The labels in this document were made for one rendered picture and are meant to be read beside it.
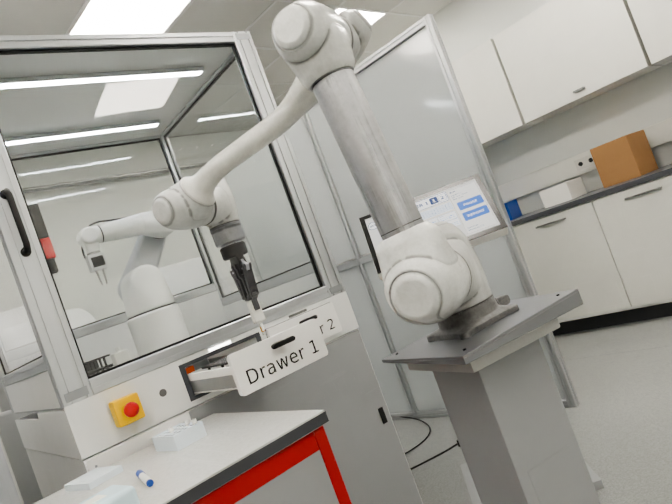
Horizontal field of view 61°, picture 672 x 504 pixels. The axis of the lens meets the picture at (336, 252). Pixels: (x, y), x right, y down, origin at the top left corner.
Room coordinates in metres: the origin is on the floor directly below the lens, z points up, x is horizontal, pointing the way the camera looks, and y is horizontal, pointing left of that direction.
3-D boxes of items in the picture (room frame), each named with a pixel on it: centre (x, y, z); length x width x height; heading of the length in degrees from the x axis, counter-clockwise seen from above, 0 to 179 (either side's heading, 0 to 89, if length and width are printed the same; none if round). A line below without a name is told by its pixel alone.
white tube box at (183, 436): (1.44, 0.53, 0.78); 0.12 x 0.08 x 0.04; 44
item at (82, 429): (2.18, 0.71, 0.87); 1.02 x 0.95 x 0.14; 129
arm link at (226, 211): (1.62, 0.28, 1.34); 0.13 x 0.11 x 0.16; 154
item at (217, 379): (1.69, 0.37, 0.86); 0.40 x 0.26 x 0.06; 39
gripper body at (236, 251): (1.63, 0.27, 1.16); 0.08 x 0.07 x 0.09; 29
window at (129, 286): (1.82, 0.42, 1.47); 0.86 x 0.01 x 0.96; 129
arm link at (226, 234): (1.63, 0.27, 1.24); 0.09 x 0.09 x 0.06
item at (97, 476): (1.38, 0.74, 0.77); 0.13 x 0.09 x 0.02; 52
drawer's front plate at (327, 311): (1.97, 0.19, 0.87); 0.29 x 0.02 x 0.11; 129
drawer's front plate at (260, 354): (1.53, 0.24, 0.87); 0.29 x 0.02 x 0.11; 129
